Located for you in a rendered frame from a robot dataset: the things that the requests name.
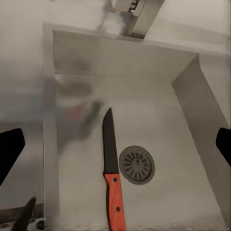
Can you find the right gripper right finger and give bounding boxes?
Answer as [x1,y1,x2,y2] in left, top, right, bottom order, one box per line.
[216,128,231,166]

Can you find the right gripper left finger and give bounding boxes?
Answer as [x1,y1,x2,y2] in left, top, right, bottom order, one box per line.
[0,128,25,186]

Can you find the parer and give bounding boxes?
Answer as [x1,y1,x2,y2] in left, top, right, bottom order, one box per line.
[104,108,126,231]

